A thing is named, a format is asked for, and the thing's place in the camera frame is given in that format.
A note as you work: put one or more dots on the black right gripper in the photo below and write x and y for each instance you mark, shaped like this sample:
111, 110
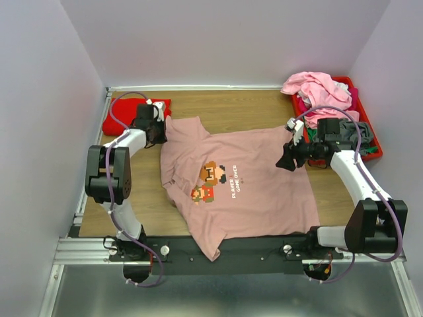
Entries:
291, 152

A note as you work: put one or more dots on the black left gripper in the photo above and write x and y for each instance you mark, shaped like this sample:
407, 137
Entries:
163, 138

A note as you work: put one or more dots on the dusty pink graphic t-shirt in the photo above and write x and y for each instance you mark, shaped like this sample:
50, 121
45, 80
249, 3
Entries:
227, 185

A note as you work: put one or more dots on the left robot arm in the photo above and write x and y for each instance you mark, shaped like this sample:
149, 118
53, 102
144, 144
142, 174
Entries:
108, 177

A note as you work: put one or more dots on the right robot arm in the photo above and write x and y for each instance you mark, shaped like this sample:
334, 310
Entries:
376, 226

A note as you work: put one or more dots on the folded red t-shirt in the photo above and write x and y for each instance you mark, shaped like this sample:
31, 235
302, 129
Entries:
125, 110

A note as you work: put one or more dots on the green t-shirt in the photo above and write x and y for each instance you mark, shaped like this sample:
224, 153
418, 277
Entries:
351, 135

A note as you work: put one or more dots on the magenta t-shirt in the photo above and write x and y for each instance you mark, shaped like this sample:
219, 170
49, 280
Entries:
302, 106

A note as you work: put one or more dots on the red plastic bin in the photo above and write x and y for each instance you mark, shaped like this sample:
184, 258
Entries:
328, 129

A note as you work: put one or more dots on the light pink t-shirt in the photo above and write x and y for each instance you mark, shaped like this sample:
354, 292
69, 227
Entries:
293, 85

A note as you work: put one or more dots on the white printed t-shirt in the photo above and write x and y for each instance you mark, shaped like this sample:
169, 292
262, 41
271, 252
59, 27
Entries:
326, 94

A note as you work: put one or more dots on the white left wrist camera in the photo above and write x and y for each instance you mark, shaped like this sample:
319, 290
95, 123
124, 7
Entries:
158, 109

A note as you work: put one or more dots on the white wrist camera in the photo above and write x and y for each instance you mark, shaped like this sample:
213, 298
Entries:
295, 127
158, 109

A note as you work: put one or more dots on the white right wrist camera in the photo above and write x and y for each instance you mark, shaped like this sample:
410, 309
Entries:
295, 127

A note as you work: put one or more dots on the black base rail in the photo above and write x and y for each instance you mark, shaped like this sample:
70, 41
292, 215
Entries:
180, 255

